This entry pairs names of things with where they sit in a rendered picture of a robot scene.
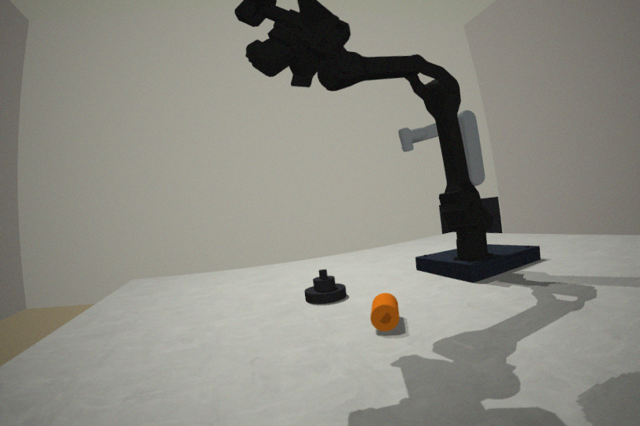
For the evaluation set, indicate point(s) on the orange knob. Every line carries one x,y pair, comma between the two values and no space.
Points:
385,314

